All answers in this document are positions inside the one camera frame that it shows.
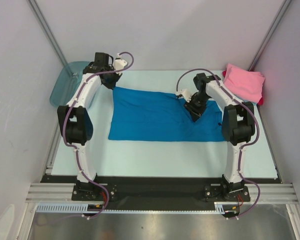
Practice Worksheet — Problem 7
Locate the blue t-shirt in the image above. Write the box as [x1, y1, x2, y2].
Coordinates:
[108, 87, 225, 142]

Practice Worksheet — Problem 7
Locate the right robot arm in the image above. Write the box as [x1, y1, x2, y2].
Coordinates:
[176, 73, 257, 201]

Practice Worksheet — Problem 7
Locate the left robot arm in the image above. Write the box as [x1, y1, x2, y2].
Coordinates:
[57, 52, 129, 200]

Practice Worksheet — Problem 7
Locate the teal translucent plastic bin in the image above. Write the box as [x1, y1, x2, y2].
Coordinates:
[49, 61, 90, 108]

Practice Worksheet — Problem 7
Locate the pink folded t-shirt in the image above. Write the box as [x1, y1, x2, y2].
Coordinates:
[222, 62, 266, 103]

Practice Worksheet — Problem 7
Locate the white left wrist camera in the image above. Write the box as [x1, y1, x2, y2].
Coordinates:
[112, 54, 128, 71]

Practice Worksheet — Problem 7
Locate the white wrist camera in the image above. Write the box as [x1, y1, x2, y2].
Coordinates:
[112, 54, 128, 71]
[175, 88, 192, 103]

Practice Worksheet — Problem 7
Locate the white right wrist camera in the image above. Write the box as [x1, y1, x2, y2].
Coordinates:
[175, 88, 192, 103]

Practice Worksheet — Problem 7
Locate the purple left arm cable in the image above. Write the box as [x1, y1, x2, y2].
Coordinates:
[63, 51, 135, 221]

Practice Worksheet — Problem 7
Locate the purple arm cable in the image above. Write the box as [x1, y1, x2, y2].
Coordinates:
[63, 51, 135, 221]
[175, 68, 261, 221]

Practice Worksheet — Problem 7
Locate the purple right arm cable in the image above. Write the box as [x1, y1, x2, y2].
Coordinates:
[175, 68, 261, 221]

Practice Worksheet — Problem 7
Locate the left aluminium frame post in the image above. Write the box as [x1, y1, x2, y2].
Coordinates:
[26, 0, 68, 67]

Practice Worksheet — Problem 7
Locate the aluminium frame post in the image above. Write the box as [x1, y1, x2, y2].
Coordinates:
[247, 0, 294, 71]
[26, 0, 68, 67]

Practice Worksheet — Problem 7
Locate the right aluminium frame post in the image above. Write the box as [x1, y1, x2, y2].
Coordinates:
[247, 0, 294, 71]

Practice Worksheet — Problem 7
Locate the white slotted cable duct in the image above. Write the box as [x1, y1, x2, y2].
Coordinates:
[36, 203, 238, 215]

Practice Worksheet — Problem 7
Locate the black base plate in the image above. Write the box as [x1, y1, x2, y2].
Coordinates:
[39, 175, 283, 212]

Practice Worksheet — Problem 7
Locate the aluminium front rail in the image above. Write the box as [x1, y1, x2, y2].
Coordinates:
[25, 183, 299, 204]

